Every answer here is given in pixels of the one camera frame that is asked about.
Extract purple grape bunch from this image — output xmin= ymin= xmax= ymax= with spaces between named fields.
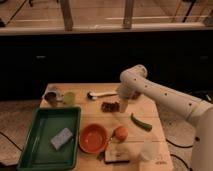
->
xmin=101 ymin=102 xmax=120 ymax=112

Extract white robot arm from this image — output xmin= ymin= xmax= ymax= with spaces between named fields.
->
xmin=117 ymin=64 xmax=213 ymax=171

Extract dark maroon bowl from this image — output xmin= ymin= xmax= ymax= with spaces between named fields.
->
xmin=131 ymin=92 xmax=141 ymax=100

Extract red orange bowl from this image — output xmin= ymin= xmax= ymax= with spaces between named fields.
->
xmin=79 ymin=124 xmax=108 ymax=154

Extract orange fruit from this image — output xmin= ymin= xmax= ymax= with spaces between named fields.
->
xmin=114 ymin=126 xmax=128 ymax=141

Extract green pepper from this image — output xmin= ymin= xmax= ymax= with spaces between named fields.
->
xmin=130 ymin=113 xmax=152 ymax=132

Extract metal spoon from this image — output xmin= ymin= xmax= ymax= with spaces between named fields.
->
xmin=108 ymin=130 xmax=115 ymax=144

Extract green cup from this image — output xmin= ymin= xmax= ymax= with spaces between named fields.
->
xmin=63 ymin=92 xmax=75 ymax=106

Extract tan box with dark base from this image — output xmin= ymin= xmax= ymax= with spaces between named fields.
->
xmin=104 ymin=149 xmax=130 ymax=164

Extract blue grey sponge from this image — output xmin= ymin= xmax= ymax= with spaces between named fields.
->
xmin=51 ymin=128 xmax=73 ymax=150

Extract metal cup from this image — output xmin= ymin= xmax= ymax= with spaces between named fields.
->
xmin=42 ymin=87 xmax=62 ymax=102

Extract green plastic tray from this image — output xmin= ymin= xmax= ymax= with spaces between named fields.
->
xmin=17 ymin=107 xmax=81 ymax=171

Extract white handled brush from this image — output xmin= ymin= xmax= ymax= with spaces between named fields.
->
xmin=87 ymin=91 xmax=117 ymax=100

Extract black floor cable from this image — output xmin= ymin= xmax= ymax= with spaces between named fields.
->
xmin=165 ymin=138 xmax=192 ymax=149

